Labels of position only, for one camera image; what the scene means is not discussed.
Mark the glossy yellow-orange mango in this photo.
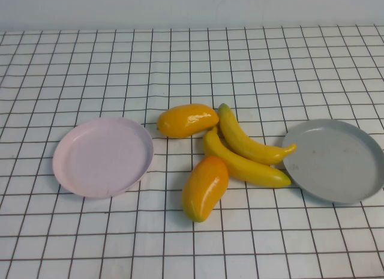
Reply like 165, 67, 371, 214
156, 103, 220, 139

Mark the yellow banana with green tip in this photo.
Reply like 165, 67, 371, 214
218, 103, 298, 166
203, 125, 292, 189

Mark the orange mango with green tip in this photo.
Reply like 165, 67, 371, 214
181, 155, 230, 223

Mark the pink round plate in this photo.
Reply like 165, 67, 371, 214
52, 116, 154, 200

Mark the grey round plate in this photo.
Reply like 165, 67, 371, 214
281, 119, 384, 205

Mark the white grid-pattern tablecloth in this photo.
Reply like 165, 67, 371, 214
0, 25, 384, 279

